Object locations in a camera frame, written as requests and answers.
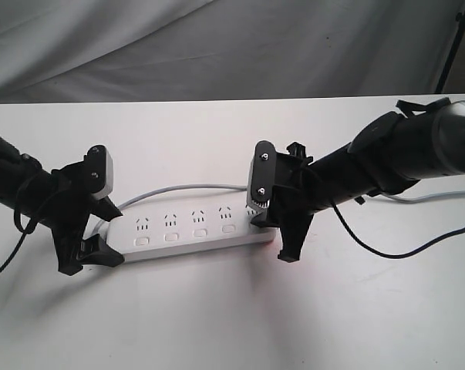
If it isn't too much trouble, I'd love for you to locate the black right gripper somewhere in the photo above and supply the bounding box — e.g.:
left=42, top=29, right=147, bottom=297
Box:
left=251, top=142, right=315, bottom=263

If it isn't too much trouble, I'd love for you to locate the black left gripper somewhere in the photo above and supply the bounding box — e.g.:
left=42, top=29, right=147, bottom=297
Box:
left=49, top=146, right=123, bottom=276

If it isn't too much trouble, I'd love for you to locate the white five-outlet power strip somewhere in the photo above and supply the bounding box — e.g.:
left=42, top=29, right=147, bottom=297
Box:
left=106, top=192, right=277, bottom=263

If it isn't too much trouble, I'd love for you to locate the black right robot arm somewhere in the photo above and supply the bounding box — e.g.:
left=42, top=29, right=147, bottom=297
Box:
left=247, top=98, right=465, bottom=263

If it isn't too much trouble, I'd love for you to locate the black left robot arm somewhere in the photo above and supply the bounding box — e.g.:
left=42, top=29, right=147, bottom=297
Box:
left=0, top=137, right=124, bottom=276

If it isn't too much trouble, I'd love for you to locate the grey backdrop cloth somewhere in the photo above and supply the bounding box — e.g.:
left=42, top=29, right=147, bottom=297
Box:
left=0, top=1, right=465, bottom=103

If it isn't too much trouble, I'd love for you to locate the black tripod stand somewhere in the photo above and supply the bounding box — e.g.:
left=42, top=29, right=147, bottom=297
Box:
left=433, top=6, right=465, bottom=94

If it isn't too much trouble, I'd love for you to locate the grey power cord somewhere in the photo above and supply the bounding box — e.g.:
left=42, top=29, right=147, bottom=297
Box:
left=83, top=183, right=465, bottom=242

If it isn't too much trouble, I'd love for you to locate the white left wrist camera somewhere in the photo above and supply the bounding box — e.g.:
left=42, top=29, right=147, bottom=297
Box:
left=87, top=146, right=113, bottom=200

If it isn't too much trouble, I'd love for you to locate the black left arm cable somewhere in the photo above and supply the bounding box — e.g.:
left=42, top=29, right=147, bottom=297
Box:
left=0, top=175, right=59, bottom=286

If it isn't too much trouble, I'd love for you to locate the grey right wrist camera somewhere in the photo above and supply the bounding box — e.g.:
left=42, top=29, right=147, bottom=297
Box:
left=247, top=140, right=277, bottom=212

